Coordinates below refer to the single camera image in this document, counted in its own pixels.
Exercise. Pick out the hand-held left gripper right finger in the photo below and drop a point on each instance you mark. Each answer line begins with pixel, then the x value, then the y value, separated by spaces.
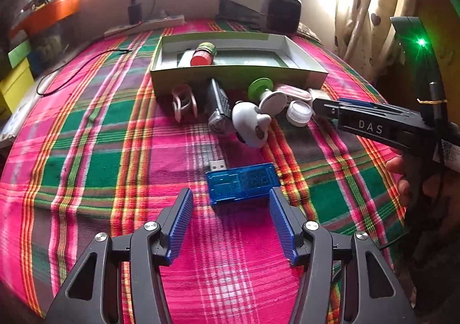
pixel 282 227

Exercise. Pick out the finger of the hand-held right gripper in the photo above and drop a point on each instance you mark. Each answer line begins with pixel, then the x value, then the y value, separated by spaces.
pixel 325 108
pixel 354 103

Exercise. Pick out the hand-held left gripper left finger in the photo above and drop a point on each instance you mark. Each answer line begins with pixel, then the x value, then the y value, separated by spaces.
pixel 179 227

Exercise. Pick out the small white jar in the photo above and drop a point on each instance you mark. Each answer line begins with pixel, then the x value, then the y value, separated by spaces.
pixel 298 114

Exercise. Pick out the blue usb tester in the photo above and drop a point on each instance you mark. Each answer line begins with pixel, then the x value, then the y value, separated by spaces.
pixel 240 182

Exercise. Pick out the white panda toy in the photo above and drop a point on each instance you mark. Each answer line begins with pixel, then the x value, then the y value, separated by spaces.
pixel 248 123

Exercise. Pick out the black handheld device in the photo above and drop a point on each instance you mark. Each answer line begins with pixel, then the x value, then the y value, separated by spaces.
pixel 219 101

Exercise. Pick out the pink hair clip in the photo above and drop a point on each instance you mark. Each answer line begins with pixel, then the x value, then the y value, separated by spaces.
pixel 176 96

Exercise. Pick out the green cardboard box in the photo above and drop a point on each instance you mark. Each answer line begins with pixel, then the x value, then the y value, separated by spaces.
pixel 172 80

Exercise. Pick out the person's right hand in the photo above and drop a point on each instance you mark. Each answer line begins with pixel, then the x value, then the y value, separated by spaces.
pixel 399 180

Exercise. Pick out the pink plastic case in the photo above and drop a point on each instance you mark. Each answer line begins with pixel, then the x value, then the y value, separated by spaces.
pixel 289 89

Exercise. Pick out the green and white knob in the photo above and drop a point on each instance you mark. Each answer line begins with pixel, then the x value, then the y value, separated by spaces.
pixel 260 89

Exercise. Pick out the patterned curtain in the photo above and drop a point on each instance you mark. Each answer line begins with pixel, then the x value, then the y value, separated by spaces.
pixel 373 4

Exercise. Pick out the plaid blanket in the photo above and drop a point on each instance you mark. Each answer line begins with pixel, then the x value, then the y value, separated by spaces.
pixel 107 151

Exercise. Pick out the grey space heater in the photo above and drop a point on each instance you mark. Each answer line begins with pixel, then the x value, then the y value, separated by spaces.
pixel 280 13

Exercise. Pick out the black triangular stand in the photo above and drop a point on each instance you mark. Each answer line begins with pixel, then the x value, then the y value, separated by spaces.
pixel 233 11

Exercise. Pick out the red-lid bottle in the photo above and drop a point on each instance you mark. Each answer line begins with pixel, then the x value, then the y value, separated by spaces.
pixel 201 57

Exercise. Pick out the white power strip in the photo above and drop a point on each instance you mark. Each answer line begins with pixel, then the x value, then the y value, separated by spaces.
pixel 158 22

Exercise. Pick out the white plastic bag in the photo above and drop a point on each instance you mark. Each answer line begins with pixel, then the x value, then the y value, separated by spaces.
pixel 9 126

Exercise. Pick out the black charger adapter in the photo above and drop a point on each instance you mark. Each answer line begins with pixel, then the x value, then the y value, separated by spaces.
pixel 134 13

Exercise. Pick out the yellow box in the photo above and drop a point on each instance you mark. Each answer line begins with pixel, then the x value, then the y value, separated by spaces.
pixel 16 83

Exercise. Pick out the orange tray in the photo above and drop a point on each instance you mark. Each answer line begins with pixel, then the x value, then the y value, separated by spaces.
pixel 61 8

